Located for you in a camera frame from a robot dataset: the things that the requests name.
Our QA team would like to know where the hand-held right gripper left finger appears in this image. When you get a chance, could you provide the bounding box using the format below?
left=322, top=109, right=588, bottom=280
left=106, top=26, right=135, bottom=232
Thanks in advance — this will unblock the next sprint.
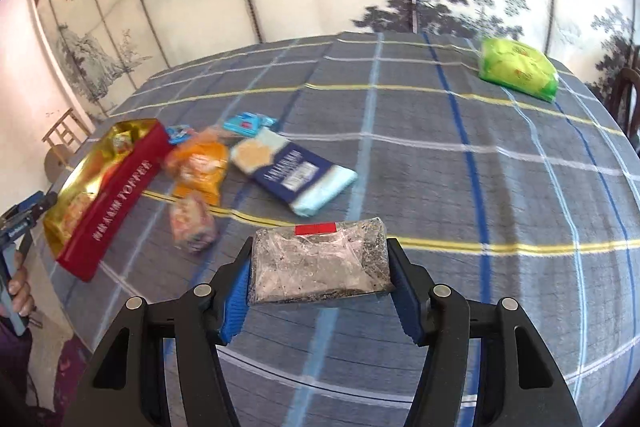
left=75, top=238, right=253, bottom=427

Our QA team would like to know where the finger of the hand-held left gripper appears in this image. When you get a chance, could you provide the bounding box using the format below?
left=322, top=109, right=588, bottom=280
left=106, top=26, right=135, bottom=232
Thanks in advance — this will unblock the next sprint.
left=2, top=192, right=58, bottom=228

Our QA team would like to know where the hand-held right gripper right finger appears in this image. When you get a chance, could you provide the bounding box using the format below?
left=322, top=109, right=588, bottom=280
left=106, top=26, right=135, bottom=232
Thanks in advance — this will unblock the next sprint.
left=387, top=238, right=583, bottom=427

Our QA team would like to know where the red and gold tin box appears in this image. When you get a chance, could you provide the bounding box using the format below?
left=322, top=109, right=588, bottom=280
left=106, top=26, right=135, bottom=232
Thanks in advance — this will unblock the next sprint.
left=42, top=118, right=173, bottom=283

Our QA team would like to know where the grey sesame bar packet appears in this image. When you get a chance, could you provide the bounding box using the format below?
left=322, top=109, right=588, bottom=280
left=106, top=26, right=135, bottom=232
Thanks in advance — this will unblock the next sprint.
left=248, top=217, right=396, bottom=306

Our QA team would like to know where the person's left hand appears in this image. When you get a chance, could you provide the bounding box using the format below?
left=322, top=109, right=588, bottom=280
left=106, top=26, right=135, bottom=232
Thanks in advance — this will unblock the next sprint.
left=7, top=252, right=37, bottom=315

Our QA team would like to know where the round stone disc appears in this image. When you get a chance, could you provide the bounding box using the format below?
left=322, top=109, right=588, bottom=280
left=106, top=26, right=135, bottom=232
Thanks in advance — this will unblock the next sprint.
left=44, top=146, right=76, bottom=182

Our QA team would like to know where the light wooden chair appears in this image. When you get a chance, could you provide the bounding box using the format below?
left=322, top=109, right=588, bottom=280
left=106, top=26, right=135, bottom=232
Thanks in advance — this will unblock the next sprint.
left=41, top=108, right=91, bottom=158

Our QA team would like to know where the pink candy packet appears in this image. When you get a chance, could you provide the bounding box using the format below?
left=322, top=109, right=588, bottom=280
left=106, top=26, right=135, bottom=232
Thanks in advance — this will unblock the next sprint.
left=169, top=191, right=220, bottom=255

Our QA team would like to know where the blue cracker packet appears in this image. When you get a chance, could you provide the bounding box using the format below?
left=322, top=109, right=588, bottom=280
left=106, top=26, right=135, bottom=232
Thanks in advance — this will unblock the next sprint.
left=230, top=128, right=359, bottom=218

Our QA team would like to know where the orange snack bag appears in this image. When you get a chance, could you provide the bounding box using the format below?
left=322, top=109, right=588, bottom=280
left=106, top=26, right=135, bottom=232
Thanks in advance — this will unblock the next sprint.
left=165, top=129, right=230, bottom=208

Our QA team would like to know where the grey plaid tablecloth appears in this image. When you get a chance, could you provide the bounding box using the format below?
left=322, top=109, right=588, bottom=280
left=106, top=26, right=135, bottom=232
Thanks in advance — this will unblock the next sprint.
left=50, top=29, right=640, bottom=427

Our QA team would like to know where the cyan candy packet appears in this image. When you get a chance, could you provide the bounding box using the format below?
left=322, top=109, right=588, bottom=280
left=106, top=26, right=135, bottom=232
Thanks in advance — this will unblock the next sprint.
left=222, top=112, right=278, bottom=138

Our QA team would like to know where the green snack bag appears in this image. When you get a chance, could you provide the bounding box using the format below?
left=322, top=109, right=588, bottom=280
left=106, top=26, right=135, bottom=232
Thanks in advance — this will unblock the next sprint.
left=477, top=36, right=560, bottom=104

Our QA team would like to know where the dark wooden chair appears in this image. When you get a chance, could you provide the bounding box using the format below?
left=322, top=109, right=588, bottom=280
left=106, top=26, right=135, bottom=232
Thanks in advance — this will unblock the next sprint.
left=612, top=67, right=640, bottom=148

